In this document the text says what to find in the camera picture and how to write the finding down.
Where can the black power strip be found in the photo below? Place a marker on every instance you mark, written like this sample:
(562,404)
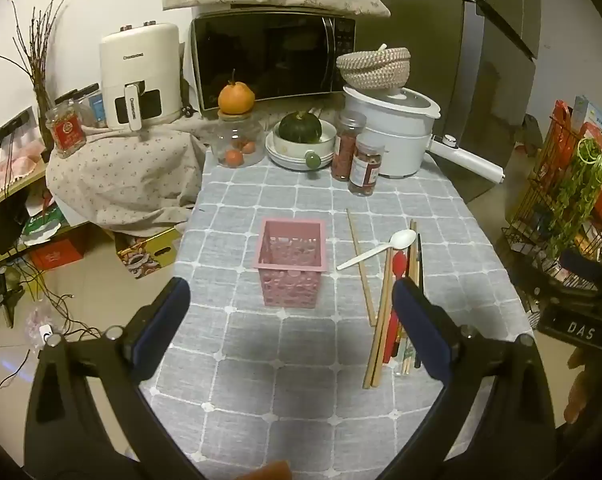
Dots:
(12,127)

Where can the grey refrigerator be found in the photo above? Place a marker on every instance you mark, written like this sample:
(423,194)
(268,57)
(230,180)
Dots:
(481,85)

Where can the black-lid glass canister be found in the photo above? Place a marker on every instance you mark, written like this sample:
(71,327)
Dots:
(93,107)

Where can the orange snack packet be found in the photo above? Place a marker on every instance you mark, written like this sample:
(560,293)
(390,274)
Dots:
(561,130)

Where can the person's left hand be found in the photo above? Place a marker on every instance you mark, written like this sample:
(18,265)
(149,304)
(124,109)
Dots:
(273,472)

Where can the tall glass spice jar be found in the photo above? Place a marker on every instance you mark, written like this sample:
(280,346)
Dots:
(345,150)

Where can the paper-wrapped chopsticks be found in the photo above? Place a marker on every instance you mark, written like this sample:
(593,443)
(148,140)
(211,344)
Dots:
(406,360)

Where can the red-label glass jar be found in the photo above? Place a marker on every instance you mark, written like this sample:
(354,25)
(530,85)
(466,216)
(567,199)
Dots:
(66,132)

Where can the dried branches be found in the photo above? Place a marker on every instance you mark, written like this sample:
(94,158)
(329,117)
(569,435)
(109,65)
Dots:
(40,60)

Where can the white electric cooking pot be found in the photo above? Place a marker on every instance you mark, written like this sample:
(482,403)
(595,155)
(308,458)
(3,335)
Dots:
(396,130)

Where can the pink cloth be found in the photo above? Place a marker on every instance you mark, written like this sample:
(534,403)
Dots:
(11,167)

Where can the red box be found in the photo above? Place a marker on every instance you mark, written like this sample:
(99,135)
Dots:
(56,255)

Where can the black microwave oven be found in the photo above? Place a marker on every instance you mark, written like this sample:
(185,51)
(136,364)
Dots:
(266,55)

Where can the green vegetable bundle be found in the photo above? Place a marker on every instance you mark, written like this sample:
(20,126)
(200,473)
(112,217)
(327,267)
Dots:
(591,155)

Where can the wooden shelf unit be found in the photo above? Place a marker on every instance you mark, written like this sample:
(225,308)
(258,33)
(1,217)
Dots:
(11,195)

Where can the printed yellow cardboard box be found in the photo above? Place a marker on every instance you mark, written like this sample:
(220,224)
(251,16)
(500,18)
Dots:
(146,260)

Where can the black floor tools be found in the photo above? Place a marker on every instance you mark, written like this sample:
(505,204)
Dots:
(1,300)

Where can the short red-label spice jar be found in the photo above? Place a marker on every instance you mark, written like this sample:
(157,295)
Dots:
(365,170)

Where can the red plastic spoon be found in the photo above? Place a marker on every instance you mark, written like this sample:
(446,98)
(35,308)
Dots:
(400,265)

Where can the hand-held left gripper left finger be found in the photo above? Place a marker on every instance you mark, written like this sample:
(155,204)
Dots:
(156,330)

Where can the black chopstick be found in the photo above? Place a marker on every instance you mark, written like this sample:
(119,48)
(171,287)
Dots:
(420,260)

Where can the blue white carton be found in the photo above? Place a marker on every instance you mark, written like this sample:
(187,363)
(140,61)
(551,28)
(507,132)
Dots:
(598,125)

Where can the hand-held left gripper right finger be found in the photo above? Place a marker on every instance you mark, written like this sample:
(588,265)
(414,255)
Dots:
(421,325)

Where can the floral cloth drape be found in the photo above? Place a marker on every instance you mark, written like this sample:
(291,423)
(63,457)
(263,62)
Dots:
(131,175)

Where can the grey checked tablecloth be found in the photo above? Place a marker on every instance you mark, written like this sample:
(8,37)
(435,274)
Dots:
(281,360)

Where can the person's right hand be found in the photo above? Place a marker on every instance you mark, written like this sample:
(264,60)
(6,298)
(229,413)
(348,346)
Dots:
(578,400)

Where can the glass jar with wooden lid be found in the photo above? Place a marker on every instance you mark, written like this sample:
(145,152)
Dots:
(231,135)

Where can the green pumpkin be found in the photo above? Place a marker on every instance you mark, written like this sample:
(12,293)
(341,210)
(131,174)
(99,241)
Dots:
(301,130)

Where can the large orange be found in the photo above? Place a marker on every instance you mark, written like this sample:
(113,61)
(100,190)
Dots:
(236,97)

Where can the small tangerine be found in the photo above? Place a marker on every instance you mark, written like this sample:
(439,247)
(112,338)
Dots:
(234,158)
(249,147)

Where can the small white device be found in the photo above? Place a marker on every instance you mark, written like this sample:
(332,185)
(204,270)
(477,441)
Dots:
(45,335)

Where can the white plastic spoon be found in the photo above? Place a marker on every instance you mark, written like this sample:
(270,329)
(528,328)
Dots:
(403,239)

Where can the white air fryer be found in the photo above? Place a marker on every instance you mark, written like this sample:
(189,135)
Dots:
(141,60)

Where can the pink plastic utensil basket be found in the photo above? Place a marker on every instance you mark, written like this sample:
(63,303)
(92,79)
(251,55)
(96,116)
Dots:
(288,287)

